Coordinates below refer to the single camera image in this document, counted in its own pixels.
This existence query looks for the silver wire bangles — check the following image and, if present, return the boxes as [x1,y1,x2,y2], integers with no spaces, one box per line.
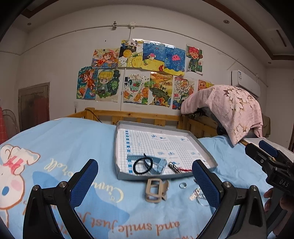
[196,185,209,207]

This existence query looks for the person's right hand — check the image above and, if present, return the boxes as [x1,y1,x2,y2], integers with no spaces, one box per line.
[263,188,294,214]

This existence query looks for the white air conditioner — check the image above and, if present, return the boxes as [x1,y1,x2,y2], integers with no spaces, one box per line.
[231,70,261,99]

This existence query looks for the blue ocean drawing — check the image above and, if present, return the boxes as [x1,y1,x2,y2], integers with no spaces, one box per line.
[141,41,186,76]

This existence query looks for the yellow moon drawing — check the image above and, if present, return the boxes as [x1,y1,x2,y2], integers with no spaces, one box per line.
[118,39,144,68]

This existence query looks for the brown wooden door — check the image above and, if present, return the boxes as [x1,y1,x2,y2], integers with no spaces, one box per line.
[18,82,50,131]

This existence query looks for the orange character drawing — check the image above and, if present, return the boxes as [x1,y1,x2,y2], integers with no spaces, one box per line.
[197,80,214,91]

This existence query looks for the orange haired girl drawing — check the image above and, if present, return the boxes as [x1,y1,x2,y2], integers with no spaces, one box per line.
[91,48,120,69]

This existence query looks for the black braided bracelet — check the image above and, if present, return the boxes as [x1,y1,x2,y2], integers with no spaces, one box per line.
[132,153,154,175]

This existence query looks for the white mattress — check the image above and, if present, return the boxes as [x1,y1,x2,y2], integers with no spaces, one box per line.
[241,137,294,162]

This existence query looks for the orange landscape drawing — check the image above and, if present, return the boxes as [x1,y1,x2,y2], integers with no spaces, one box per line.
[150,72,173,108]

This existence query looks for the fish and cup drawing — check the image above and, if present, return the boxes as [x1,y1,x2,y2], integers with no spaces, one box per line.
[123,74,150,105]

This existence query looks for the wooden bed frame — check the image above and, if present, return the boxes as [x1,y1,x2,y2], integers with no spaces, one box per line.
[68,108,217,138]

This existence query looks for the blond boy drawing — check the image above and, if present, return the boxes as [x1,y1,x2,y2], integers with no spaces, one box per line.
[95,69,121,103]

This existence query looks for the olive hanging garment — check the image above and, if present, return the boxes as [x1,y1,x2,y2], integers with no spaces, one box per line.
[262,114,271,138]

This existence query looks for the red doodle drawing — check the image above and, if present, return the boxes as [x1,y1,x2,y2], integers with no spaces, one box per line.
[172,77,195,110]

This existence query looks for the mermaid drawing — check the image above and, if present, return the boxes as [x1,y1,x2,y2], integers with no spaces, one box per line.
[76,66,98,100]

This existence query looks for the red plaid cloth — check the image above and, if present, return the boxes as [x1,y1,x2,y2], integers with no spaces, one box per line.
[0,108,8,144]

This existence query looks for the red haired character drawing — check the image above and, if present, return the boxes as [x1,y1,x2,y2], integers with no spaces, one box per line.
[186,45,203,75]

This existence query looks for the pink floral blanket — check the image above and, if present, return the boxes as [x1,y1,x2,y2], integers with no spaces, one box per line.
[181,85,263,145]

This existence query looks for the beige hair claw clip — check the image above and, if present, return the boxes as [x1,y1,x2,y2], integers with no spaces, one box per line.
[146,178,169,203]

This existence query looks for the blue smart watch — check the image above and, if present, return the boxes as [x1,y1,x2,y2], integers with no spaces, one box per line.
[127,154,167,175]

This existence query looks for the light blue bed sheet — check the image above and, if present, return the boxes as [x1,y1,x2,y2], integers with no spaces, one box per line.
[1,117,270,238]

